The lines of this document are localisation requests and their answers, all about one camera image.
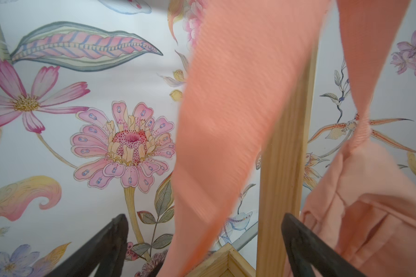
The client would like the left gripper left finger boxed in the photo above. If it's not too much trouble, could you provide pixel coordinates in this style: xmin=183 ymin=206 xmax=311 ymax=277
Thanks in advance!
xmin=48 ymin=214 xmax=129 ymax=277

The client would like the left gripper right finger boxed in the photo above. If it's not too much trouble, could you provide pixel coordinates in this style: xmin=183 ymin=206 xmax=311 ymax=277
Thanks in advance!
xmin=281 ymin=213 xmax=365 ymax=277

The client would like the wooden clothes rack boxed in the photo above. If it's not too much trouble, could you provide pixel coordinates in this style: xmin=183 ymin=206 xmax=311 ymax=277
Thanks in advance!
xmin=188 ymin=45 xmax=318 ymax=277

